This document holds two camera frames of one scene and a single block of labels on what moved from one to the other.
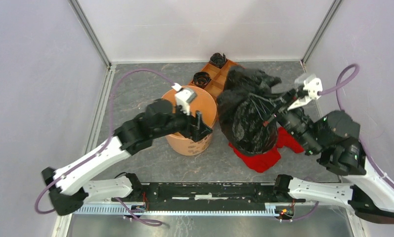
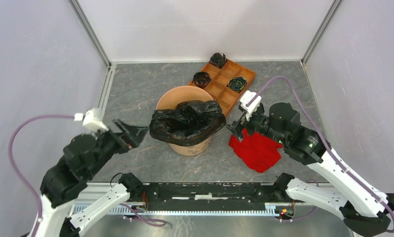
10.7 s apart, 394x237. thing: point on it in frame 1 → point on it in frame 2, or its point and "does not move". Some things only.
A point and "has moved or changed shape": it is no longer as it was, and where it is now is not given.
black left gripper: (190, 131) → (134, 137)
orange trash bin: (204, 102) does not move
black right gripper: (267, 107) → (236, 130)
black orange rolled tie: (201, 79) does not move
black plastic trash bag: (243, 102) has moved or changed shape
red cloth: (260, 162) does not move
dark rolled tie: (218, 59) does not move
